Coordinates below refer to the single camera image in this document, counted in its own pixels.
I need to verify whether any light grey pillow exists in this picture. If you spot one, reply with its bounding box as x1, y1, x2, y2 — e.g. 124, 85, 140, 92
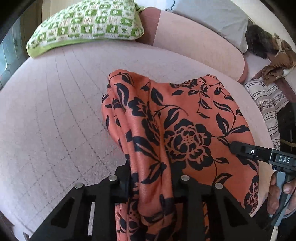
166, 0, 249, 53

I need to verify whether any orange black floral garment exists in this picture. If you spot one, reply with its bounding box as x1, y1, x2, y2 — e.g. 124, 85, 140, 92
102, 70, 259, 240

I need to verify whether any pink bolster cushion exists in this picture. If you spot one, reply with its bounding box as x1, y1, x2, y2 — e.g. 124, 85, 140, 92
137, 7, 248, 83

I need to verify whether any brown patterned cloth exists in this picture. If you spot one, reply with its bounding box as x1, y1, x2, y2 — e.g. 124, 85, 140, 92
252, 33, 295, 85

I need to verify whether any striped grey white cloth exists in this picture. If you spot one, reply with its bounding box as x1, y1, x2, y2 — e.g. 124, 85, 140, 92
244, 78, 288, 150

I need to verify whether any person right hand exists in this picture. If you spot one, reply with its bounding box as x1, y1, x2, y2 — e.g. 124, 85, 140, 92
266, 172, 296, 218

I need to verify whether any dark furry item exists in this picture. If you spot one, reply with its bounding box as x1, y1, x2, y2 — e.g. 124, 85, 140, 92
245, 25, 278, 59

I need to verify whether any green white patterned pillow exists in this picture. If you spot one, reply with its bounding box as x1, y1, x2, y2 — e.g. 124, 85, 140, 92
26, 1, 144, 58

